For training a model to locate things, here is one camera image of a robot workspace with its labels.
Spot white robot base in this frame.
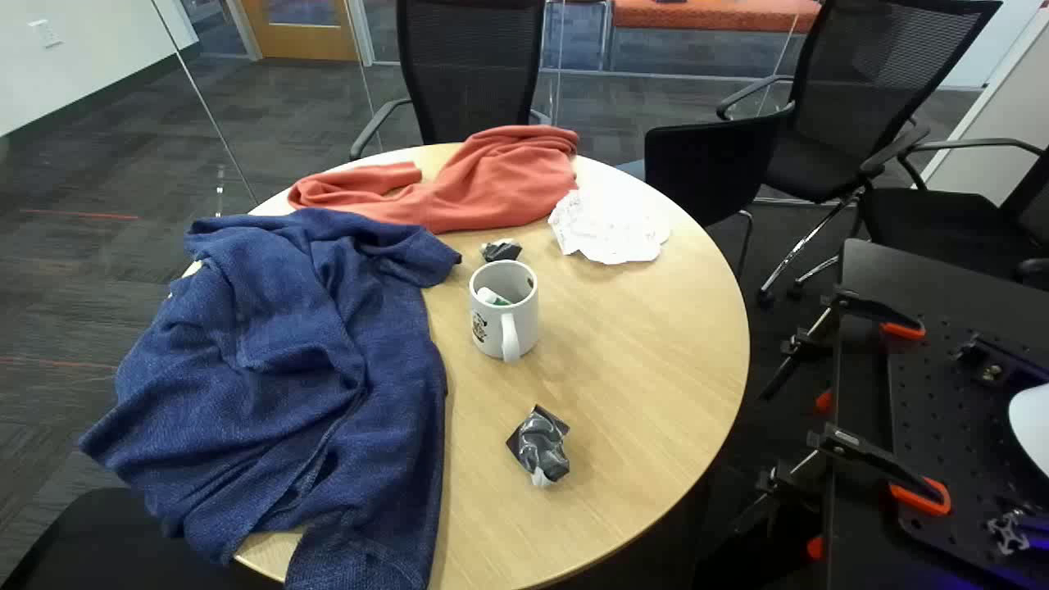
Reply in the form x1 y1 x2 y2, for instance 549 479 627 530
1003 381 1049 481

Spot white printed ceramic mug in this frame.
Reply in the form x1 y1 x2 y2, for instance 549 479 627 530
466 257 545 363

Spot small black grey packet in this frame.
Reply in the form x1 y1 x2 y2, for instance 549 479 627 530
478 236 523 265

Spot white lace doily cloth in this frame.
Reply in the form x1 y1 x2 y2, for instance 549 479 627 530
545 176 676 269

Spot orange cloth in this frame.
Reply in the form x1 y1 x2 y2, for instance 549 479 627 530
286 120 585 236

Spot black crumpled plastic wrapper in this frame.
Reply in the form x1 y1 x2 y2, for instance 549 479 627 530
502 403 574 493

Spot black mesh office chair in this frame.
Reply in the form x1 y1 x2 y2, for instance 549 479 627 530
349 0 554 159
716 0 1003 307
856 134 1049 290
643 109 796 274
0 486 289 590

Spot blue towel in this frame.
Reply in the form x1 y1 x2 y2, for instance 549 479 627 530
75 207 466 590

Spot orange bench cushion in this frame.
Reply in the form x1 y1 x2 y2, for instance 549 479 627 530
610 0 825 35

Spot wooden door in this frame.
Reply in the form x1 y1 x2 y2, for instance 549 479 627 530
240 0 375 66

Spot black perforated mounting board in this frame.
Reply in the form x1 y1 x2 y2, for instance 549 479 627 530
824 236 1049 590

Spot black clamp orange handle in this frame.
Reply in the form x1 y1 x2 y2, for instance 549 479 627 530
732 423 958 566
762 289 930 420

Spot white wall board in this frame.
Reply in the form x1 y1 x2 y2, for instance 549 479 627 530
0 0 202 142

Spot small metal bracket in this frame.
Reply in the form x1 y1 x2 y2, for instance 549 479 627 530
984 500 1049 561

